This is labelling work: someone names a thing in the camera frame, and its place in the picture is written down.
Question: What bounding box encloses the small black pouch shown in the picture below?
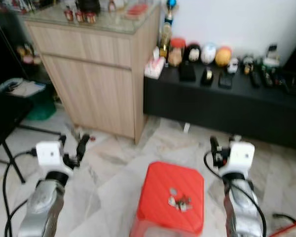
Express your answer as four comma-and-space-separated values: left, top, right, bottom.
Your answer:
218, 72, 234, 89

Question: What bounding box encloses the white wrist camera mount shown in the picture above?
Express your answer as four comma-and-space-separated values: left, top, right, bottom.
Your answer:
224, 142, 256, 177
36, 141, 70, 178

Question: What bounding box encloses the red strip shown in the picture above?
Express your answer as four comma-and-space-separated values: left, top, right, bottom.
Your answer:
269, 217, 296, 237

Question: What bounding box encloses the white round figure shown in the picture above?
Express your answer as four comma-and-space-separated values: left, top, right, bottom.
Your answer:
200, 43, 218, 65

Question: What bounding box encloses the small black bear figure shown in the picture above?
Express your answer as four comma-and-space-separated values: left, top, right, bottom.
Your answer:
242, 54, 256, 75

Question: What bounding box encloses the stack of papers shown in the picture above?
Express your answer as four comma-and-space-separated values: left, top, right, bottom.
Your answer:
0, 78, 46, 98

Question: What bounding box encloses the bunch of metal keys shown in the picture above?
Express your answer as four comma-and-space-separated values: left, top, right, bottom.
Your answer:
168, 187, 192, 212

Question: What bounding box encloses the black upright phone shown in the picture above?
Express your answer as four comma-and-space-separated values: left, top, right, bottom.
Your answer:
266, 43, 279, 60

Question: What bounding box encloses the light wooden cabinet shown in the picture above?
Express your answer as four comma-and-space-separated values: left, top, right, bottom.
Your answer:
22, 4, 162, 145

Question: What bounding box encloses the dark display shelf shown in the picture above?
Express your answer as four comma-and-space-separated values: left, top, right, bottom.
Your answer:
0, 0, 50, 99

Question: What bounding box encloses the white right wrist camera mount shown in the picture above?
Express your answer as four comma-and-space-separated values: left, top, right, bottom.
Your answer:
224, 142, 256, 177

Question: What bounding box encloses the small panda figure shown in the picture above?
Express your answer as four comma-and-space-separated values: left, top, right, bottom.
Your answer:
227, 58, 240, 74

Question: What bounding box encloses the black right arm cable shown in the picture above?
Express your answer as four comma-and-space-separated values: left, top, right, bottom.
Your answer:
204, 150, 267, 237

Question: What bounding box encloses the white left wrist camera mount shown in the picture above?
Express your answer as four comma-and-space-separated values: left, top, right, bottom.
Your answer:
36, 141, 70, 178

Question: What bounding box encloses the black remote control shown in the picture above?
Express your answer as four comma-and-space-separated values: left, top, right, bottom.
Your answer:
249, 71, 262, 89
261, 69, 279, 88

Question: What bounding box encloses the trophy with blue ball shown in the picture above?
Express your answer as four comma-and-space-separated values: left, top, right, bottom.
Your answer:
165, 0, 178, 25

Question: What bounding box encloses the black tape dispenser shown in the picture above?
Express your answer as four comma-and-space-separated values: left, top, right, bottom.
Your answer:
200, 68, 215, 86

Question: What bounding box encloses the red plastic stool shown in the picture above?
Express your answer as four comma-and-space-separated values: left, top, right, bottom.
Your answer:
129, 161, 205, 237

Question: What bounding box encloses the green bag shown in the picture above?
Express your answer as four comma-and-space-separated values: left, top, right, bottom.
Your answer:
27, 89, 57, 121

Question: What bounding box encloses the black wallet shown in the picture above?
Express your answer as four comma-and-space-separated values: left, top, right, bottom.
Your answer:
179, 62, 197, 82

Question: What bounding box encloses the flat red box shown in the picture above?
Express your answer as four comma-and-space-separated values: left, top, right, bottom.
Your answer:
126, 3, 149, 20

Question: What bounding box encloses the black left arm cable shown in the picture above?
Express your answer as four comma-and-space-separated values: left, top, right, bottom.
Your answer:
2, 148, 38, 237

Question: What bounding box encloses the black folding chair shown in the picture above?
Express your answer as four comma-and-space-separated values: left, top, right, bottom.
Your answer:
0, 91, 65, 183

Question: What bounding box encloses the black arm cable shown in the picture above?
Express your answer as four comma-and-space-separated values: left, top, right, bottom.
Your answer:
2, 148, 38, 237
204, 150, 267, 237

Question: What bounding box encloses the black low console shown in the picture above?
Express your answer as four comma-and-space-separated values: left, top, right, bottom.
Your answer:
143, 62, 296, 151

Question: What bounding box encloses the pink white tissue box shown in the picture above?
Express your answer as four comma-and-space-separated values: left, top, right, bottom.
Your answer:
144, 56, 166, 79

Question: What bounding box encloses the white green container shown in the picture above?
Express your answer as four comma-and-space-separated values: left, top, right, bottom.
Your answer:
262, 55, 281, 67

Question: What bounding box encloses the black pot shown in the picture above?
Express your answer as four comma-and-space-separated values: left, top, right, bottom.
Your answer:
76, 0, 102, 14

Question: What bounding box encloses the gold glass bottle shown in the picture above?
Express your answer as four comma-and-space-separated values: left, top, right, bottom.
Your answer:
159, 22, 172, 59

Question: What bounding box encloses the loose black cable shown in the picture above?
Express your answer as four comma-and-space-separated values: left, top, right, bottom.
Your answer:
273, 213, 296, 224

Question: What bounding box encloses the orange round figure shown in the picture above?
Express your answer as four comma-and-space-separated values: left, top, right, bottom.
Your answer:
215, 46, 233, 67

